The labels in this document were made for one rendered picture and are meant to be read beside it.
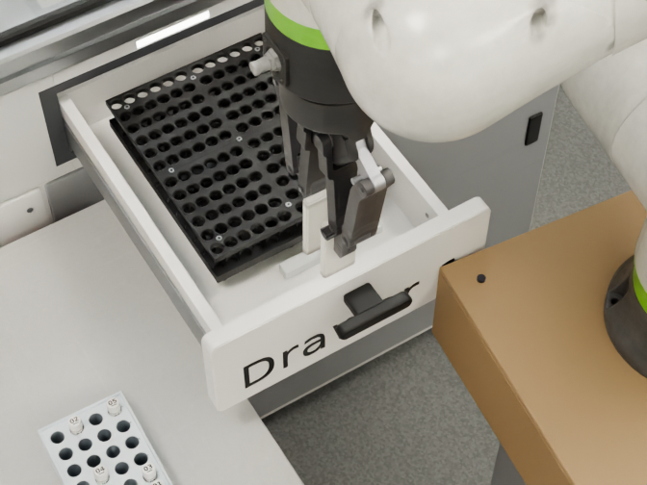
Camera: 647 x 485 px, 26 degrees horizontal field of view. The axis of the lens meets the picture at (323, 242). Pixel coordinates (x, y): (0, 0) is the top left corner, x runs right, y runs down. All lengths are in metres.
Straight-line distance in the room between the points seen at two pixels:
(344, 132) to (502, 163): 1.00
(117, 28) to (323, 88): 0.48
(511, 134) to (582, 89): 0.74
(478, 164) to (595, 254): 0.61
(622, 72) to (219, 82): 0.43
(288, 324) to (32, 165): 0.36
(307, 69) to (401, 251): 0.36
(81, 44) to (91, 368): 0.31
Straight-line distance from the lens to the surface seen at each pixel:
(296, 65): 0.91
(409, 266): 1.26
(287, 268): 1.32
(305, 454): 2.17
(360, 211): 1.01
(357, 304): 1.22
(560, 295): 1.29
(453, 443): 2.19
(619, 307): 1.27
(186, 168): 1.33
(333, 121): 0.95
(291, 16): 0.88
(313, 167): 1.07
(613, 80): 1.16
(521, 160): 1.98
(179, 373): 1.37
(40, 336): 1.41
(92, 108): 1.45
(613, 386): 1.26
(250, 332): 1.19
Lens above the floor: 1.94
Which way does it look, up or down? 55 degrees down
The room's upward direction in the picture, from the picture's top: straight up
